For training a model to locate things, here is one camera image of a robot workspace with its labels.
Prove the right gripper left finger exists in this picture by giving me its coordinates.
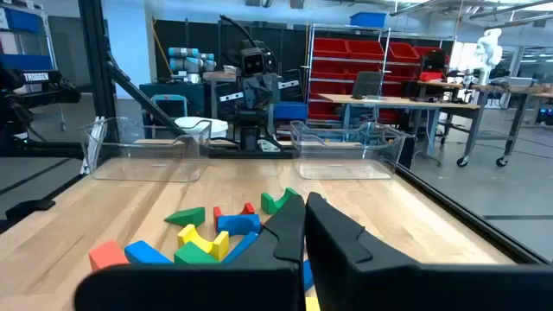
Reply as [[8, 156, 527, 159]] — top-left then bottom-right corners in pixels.
[[73, 195, 307, 311]]

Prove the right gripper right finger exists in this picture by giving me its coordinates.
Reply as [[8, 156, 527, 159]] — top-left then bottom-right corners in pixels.
[[304, 191, 553, 311]]

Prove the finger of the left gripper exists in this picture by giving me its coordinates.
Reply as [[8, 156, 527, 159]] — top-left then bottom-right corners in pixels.
[[261, 73, 282, 109], [240, 73, 263, 111]]

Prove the long blue block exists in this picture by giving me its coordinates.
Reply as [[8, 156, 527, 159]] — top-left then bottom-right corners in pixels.
[[220, 231, 259, 264]]

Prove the blue rectangular block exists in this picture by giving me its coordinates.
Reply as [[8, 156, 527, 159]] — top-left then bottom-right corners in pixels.
[[124, 239, 174, 265], [302, 258, 315, 293]]

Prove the yellow arch block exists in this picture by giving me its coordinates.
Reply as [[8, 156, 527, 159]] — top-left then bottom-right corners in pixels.
[[176, 223, 231, 262]]

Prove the blue arch block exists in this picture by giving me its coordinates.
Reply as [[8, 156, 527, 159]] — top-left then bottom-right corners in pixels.
[[216, 213, 263, 237]]

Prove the black box white label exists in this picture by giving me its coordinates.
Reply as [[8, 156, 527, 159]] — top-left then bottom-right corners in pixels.
[[214, 81, 245, 120], [278, 68, 303, 103]]

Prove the blue chair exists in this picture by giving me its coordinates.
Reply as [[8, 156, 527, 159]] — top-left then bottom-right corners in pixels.
[[272, 101, 308, 122]]

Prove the red plastic storage bin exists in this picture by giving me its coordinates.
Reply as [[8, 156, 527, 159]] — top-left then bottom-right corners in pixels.
[[308, 101, 342, 121], [387, 41, 421, 63], [313, 37, 350, 60], [311, 60, 351, 79], [309, 80, 353, 97], [384, 63, 420, 81], [378, 108, 403, 124], [382, 81, 405, 97], [347, 39, 385, 60]]

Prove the white bucket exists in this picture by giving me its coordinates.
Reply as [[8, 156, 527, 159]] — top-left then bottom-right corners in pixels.
[[174, 115, 229, 139]]

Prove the black room divider panel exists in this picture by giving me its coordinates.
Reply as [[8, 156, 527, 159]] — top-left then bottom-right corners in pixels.
[[153, 19, 310, 87]]

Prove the green triangle block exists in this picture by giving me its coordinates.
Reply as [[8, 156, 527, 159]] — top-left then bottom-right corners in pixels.
[[174, 240, 220, 265]]

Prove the red arch block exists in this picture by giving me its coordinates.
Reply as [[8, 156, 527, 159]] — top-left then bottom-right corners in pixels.
[[213, 201, 257, 230]]

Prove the dark cabinet desk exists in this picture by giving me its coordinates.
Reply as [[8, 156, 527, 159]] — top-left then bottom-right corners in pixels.
[[138, 80, 208, 117]]

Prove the green arch block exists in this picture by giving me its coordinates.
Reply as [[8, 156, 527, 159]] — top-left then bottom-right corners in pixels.
[[260, 187, 300, 216]]

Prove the dark monitor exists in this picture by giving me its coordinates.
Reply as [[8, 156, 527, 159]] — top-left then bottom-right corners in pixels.
[[352, 71, 385, 100]]

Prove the green wedge block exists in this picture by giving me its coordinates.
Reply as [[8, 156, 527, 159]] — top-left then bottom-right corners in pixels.
[[163, 206, 207, 229]]

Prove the blue plastic storage bin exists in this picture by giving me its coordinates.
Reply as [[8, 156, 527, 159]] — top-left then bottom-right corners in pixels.
[[0, 54, 54, 72], [2, 7, 43, 34], [349, 11, 388, 29]]

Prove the clear plastic bin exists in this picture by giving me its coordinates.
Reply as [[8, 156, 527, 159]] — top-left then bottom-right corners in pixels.
[[79, 116, 213, 183], [289, 119, 407, 181]]

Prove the wooden work table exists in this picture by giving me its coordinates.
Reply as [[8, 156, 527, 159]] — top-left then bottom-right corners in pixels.
[[317, 92, 480, 168]]

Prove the orange triangle block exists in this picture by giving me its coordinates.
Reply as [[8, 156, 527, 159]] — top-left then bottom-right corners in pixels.
[[88, 239, 130, 272]]

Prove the white humanoid robot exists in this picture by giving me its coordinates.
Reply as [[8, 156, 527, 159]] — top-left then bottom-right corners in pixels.
[[473, 28, 505, 86]]

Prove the rolling work table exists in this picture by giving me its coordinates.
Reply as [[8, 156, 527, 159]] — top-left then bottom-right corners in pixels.
[[448, 77, 553, 168]]

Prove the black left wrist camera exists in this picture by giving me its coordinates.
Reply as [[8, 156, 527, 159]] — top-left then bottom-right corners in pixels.
[[239, 46, 265, 78]]

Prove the metal wire shelving rack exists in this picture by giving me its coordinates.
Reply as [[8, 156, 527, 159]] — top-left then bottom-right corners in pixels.
[[304, 23, 453, 126]]

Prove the thin yellow cable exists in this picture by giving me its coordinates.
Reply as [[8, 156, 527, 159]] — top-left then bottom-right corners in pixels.
[[150, 16, 174, 77]]

